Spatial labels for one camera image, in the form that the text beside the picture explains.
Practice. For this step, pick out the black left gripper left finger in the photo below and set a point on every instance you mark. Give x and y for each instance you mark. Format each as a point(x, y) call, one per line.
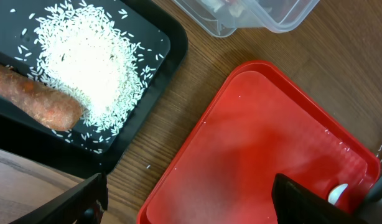
point(83, 203)

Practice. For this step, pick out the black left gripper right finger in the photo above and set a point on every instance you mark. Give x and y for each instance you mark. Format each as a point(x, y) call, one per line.
point(294, 204)

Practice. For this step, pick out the grey dishwasher rack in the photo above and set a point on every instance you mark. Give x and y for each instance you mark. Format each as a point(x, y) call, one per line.
point(371, 208)

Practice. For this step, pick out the black waste tray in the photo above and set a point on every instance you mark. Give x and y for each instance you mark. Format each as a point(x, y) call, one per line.
point(83, 151)

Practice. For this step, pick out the white plastic spoon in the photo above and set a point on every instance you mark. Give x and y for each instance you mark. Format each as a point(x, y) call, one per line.
point(336, 193)

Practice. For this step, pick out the red plastic tray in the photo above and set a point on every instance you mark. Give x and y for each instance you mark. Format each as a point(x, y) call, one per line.
point(258, 125)

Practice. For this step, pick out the orange carrot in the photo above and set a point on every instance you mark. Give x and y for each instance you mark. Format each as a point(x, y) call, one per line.
point(49, 107)

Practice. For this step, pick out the white rice pile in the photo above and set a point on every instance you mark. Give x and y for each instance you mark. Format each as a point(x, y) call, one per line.
point(86, 57)

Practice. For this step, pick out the clear plastic bin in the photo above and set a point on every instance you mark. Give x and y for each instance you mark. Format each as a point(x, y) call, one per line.
point(278, 16)

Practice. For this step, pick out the crumpled white tissue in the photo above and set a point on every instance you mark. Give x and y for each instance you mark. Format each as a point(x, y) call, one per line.
point(232, 6)

